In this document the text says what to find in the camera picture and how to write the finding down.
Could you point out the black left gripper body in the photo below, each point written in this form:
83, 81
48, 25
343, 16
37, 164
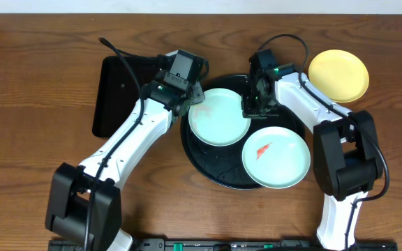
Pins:
190, 97

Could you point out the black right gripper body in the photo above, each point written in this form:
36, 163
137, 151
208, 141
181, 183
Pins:
255, 106

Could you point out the green plate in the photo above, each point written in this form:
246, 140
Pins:
276, 157
218, 120

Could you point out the yellow plate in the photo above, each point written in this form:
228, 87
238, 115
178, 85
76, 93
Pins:
340, 75

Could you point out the green yellow sponge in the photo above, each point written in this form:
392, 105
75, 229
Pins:
195, 94

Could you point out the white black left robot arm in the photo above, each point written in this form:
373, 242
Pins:
84, 204

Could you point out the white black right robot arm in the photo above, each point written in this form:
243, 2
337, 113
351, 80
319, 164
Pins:
346, 157

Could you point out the rectangular black tray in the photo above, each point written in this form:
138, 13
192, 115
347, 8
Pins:
116, 97

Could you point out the round black tray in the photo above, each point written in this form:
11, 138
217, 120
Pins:
223, 164

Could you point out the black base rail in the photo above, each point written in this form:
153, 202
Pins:
157, 244

